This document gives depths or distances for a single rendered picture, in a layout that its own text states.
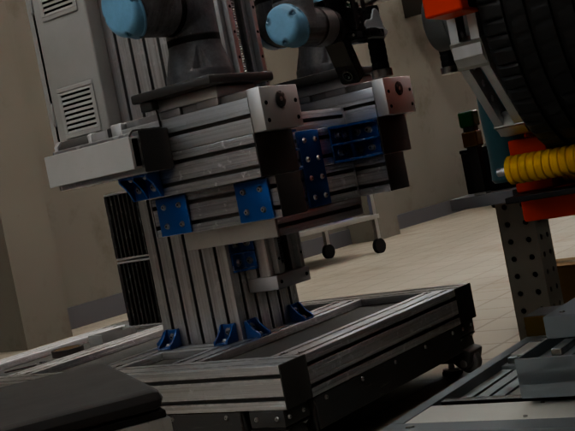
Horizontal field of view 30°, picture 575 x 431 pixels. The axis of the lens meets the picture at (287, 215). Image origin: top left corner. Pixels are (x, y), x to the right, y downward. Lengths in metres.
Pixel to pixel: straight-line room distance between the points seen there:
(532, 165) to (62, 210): 4.24
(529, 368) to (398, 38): 7.53
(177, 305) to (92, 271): 3.56
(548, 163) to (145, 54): 1.02
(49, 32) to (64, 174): 0.52
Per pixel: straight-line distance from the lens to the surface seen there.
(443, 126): 9.86
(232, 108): 2.21
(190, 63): 2.28
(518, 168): 2.16
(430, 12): 1.99
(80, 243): 6.15
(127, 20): 2.21
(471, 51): 2.05
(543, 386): 2.06
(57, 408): 1.47
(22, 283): 5.49
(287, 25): 1.94
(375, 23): 2.20
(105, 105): 2.66
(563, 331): 2.13
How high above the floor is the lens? 0.58
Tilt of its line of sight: 2 degrees down
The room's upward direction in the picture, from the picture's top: 11 degrees counter-clockwise
